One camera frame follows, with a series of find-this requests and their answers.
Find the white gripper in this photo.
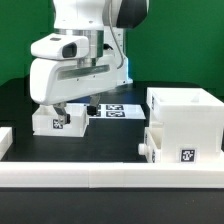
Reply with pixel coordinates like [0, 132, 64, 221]
[30, 54, 124, 125]

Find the white drawer tray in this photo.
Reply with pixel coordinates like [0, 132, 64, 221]
[32, 103, 89, 137]
[138, 128, 162, 163]

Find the white drawer cabinet box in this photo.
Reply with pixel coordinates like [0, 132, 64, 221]
[145, 87, 224, 163]

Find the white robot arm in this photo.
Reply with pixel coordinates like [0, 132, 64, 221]
[30, 0, 149, 125]

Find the white marker sheet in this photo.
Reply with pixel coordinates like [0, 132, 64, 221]
[93, 104, 145, 120]

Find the white front fence rail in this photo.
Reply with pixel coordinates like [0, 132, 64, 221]
[0, 162, 224, 188]

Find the white fence rail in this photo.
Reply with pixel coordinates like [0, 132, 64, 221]
[0, 162, 224, 188]
[0, 127, 13, 160]

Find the white left fence rail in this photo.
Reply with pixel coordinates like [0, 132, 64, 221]
[0, 127, 13, 160]

